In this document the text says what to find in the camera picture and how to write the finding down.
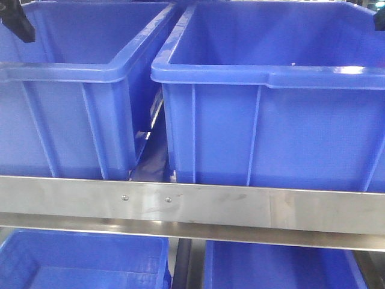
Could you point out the blue plastic bin upper right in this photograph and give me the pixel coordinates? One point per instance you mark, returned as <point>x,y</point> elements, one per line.
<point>275,94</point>

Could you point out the blue plastic bin upper left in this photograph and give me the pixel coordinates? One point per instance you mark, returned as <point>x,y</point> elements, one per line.
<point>78,102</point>

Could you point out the blue plastic bin lower right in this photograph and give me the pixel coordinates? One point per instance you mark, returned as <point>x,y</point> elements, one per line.
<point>247,265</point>

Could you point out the steel shelf rail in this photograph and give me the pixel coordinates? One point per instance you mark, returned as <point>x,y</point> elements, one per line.
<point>311,218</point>

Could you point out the blue plastic bin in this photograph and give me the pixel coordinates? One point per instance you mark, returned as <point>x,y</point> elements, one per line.
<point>55,259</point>
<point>78,102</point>
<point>275,94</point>
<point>247,265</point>

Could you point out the blue plastic bin lower left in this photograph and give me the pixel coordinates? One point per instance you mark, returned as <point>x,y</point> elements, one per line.
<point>55,259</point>

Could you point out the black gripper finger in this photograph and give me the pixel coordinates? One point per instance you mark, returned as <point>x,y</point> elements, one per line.
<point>379,20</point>
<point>14,18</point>

